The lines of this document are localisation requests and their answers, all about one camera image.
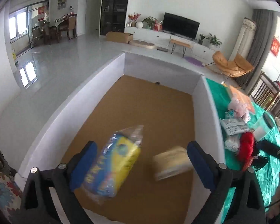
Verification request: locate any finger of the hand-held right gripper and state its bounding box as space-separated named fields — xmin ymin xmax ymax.
xmin=255 ymin=139 xmax=280 ymax=162

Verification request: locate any green tablecloth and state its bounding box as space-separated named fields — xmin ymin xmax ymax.
xmin=205 ymin=78 xmax=280 ymax=220

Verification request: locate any wooden dining chair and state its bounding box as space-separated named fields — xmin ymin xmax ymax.
xmin=59 ymin=13 xmax=77 ymax=40
xmin=32 ymin=26 xmax=44 ymax=46
xmin=42 ymin=21 xmax=59 ymax=45

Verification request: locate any black fringed item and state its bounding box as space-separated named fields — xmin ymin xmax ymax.
xmin=254 ymin=155 xmax=269 ymax=169

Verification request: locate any black display cabinet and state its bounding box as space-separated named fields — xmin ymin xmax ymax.
xmin=99 ymin=0 xmax=132 ymax=36

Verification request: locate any red wall decoration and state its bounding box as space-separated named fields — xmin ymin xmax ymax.
xmin=271 ymin=36 xmax=280 ymax=57

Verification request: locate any black television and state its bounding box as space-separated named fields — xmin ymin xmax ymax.
xmin=163 ymin=12 xmax=200 ymax=40

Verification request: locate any teal patterned pouch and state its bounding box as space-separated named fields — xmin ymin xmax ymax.
xmin=225 ymin=110 xmax=236 ymax=122

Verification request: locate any red flower vase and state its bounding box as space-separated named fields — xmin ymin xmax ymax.
xmin=127 ymin=13 xmax=141 ymax=27

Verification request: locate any white door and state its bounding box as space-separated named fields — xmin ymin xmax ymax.
xmin=86 ymin=0 xmax=101 ymax=36

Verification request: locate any wooden bench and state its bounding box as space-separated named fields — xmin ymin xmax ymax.
xmin=170 ymin=38 xmax=193 ymax=57

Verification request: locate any clear jar with black lid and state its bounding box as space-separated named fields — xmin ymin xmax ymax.
xmin=250 ymin=112 xmax=276 ymax=143

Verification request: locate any white box with cardboard bottom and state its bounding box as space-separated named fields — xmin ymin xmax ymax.
xmin=16 ymin=51 xmax=227 ymax=224

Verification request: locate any purple round mat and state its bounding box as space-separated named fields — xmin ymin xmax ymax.
xmin=184 ymin=56 xmax=204 ymax=68

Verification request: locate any floral patterned cushion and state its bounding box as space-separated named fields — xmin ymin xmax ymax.
xmin=0 ymin=142 xmax=24 ymax=224

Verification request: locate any red window banner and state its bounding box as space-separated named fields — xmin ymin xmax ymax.
xmin=38 ymin=6 xmax=47 ymax=20

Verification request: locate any yellow blue plastic packet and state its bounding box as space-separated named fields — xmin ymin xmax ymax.
xmin=80 ymin=125 xmax=145 ymax=206

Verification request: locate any orange lounge chair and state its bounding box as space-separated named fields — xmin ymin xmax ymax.
xmin=205 ymin=51 xmax=255 ymax=81

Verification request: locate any beige plastic packet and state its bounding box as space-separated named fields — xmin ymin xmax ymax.
xmin=152 ymin=145 xmax=194 ymax=182

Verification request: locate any green plant with red flowers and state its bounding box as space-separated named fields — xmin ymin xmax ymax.
xmin=142 ymin=16 xmax=157 ymax=29

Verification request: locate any white printed packet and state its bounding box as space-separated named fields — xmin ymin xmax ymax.
xmin=219 ymin=117 xmax=250 ymax=137

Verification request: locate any pink bath puff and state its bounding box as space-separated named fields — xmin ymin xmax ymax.
xmin=227 ymin=97 xmax=250 ymax=123

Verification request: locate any cotton swab bag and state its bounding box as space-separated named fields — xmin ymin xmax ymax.
xmin=225 ymin=135 xmax=241 ymax=154

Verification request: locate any beige floor cushion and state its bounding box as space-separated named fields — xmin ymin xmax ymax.
xmin=129 ymin=40 xmax=157 ymax=51

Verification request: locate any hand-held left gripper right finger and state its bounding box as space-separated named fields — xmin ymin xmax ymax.
xmin=187 ymin=141 xmax=266 ymax=224

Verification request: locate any grey curtain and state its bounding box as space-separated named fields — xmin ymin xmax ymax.
xmin=236 ymin=9 xmax=274 ymax=89

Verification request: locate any white television cabinet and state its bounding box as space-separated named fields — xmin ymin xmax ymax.
xmin=124 ymin=26 xmax=222 ymax=62

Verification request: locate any large green potted plant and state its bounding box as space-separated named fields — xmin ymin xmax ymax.
xmin=206 ymin=33 xmax=223 ymax=50

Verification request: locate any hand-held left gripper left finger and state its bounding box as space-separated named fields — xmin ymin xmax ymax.
xmin=20 ymin=141 xmax=98 ymax=224

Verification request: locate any standing air conditioner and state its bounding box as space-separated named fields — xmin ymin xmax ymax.
xmin=229 ymin=17 xmax=257 ymax=62

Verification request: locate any glass sliding door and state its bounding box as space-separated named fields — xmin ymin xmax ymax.
xmin=27 ymin=1 xmax=49 ymax=49

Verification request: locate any wooden slatted chair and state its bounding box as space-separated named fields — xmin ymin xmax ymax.
xmin=250 ymin=71 xmax=280 ymax=126

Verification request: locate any red fringed item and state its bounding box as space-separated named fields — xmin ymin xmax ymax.
xmin=239 ymin=132 xmax=256 ymax=169

